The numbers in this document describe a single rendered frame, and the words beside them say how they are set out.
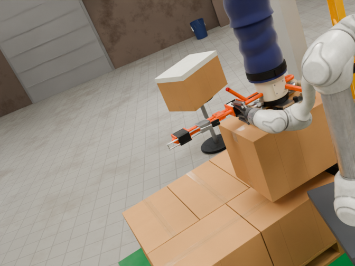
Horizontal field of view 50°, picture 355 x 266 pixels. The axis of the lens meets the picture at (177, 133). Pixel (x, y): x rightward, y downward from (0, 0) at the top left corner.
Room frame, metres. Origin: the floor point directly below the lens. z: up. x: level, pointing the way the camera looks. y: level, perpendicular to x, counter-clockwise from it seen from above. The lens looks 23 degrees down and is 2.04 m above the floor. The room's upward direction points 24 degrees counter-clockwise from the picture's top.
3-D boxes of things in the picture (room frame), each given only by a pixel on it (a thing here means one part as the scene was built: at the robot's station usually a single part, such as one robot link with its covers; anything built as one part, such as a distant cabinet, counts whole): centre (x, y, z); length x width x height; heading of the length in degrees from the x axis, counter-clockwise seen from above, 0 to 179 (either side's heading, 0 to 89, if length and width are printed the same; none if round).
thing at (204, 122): (1.90, -0.14, 1.20); 0.07 x 0.07 x 0.04; 15
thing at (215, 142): (3.97, -0.37, 0.31); 0.40 x 0.40 x 0.62
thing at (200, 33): (9.77, -1.58, 0.24); 0.42 x 0.38 x 0.48; 9
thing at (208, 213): (2.19, -0.07, 0.34); 1.20 x 1.00 x 0.40; 105
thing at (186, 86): (3.97, -0.37, 0.82); 0.60 x 0.40 x 0.40; 128
